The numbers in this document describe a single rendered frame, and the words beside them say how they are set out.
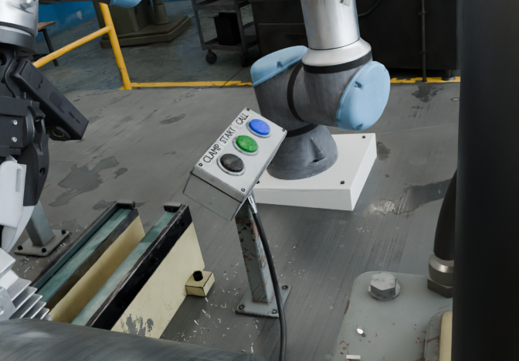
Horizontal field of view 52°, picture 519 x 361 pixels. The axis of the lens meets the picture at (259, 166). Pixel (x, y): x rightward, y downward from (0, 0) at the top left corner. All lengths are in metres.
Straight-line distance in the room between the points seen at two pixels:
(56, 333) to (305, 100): 0.67
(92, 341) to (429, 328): 0.18
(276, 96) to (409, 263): 0.37
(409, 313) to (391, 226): 0.68
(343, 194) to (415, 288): 0.70
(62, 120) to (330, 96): 0.45
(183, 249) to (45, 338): 0.54
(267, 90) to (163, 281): 0.39
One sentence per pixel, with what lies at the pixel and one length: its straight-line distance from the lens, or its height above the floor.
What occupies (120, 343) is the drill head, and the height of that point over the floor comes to 1.15.
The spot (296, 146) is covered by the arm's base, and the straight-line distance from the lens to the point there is 1.02.
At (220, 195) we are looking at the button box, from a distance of 0.63.
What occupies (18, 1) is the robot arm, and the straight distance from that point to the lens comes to 0.57.
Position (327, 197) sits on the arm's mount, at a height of 0.83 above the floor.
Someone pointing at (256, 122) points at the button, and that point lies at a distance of 0.73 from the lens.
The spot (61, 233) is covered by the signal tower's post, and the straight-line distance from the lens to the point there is 1.16.
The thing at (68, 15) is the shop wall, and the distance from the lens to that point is 8.09.
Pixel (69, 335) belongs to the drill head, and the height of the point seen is 1.15.
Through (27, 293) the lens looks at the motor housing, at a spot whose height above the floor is 1.04.
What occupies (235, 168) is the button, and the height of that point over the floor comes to 1.07.
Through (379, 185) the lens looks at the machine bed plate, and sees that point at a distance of 1.08.
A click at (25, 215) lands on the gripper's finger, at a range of 0.57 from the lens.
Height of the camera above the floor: 1.36
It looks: 28 degrees down
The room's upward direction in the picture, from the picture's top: 11 degrees counter-clockwise
